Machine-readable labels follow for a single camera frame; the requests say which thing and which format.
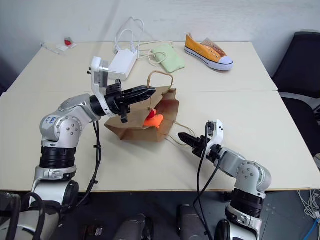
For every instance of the black office chair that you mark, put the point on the black office chair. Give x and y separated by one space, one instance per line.
297 75

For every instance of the dark rounded shape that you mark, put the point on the dark rounded shape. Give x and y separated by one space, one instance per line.
135 227
191 222

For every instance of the orange plush toy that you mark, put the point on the orange plush toy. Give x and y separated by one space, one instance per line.
153 122

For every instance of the orange canvas sneaker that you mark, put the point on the orange canvas sneaker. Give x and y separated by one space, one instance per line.
210 52

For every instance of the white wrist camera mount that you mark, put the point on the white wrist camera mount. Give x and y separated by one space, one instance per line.
217 132
96 75

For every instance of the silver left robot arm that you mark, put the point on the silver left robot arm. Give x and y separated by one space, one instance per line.
63 127

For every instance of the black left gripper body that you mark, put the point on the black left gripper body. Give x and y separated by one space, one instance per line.
113 100

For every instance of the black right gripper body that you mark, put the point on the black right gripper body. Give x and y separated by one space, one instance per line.
203 148

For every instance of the small plastic bag red item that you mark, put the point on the small plastic bag red item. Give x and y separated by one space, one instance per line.
58 48

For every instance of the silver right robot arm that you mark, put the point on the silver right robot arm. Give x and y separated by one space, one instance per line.
246 175

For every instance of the white power adapter box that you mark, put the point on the white power adapter box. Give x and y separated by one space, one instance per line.
122 63

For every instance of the brown paper bag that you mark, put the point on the brown paper bag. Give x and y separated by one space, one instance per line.
135 125

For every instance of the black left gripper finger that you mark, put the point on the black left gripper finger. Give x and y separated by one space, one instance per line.
140 90
138 98

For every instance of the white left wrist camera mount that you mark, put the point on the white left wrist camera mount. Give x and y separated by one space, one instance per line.
96 75

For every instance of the red plush toy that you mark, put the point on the red plush toy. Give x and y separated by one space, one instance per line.
151 114

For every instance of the small red packet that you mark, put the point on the small red packet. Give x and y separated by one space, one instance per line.
67 41

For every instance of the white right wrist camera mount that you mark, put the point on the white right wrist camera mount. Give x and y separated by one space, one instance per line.
217 132

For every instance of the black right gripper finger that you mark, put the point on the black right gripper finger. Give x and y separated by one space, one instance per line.
187 137
191 144

